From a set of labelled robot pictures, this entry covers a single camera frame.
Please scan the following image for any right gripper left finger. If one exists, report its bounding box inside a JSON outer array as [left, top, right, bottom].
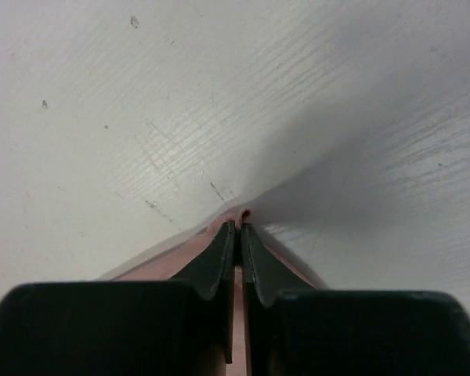
[[171, 221, 236, 364]]

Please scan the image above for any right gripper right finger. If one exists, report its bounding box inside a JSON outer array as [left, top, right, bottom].
[[240, 223, 316, 375]]

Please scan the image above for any pink t shirt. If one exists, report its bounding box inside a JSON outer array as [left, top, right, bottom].
[[115, 208, 327, 375]]

